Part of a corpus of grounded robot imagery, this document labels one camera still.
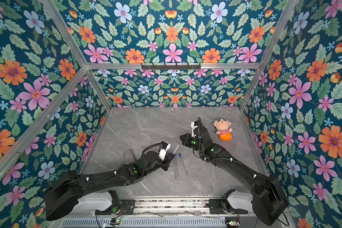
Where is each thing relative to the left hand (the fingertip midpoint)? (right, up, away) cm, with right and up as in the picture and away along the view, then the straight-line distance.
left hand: (175, 155), depth 78 cm
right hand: (+4, +12, +1) cm, 12 cm away
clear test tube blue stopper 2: (0, -10, +10) cm, 14 cm away
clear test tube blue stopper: (-1, -3, -2) cm, 4 cm away
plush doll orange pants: (+33, +16, +22) cm, 42 cm away
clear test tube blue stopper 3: (+4, -9, +10) cm, 14 cm away
